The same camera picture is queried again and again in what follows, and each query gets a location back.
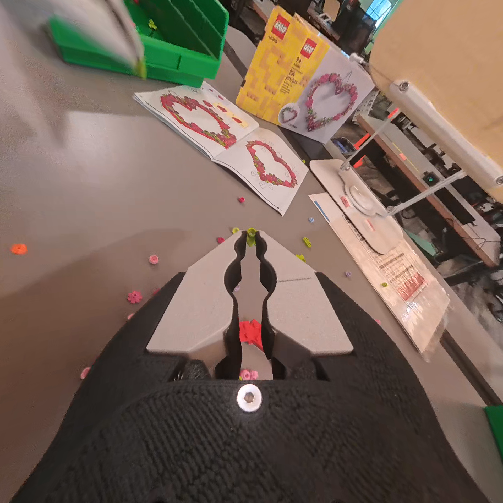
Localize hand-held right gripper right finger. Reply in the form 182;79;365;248
255;231;354;380

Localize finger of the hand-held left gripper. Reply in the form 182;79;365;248
53;0;148;79

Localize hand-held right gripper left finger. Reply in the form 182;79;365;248
146;230;244;380

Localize scattered small lego pieces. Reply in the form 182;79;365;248
10;196;390;381

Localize lego instruction booklet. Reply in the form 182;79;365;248
134;80;309;217

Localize yellow lego box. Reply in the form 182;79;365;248
236;6;376;144

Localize green divided plastic bin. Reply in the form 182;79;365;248
47;0;229;88

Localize clear plastic packet with sheet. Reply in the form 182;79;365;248
308;193;450;362

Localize black oblong device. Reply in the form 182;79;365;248
444;189;478;225

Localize long wooden desk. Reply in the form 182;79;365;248
356;114;501;268

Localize wooden book stand white base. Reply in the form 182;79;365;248
310;0;503;255

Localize red lego heart frame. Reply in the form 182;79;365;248
239;319;264;352

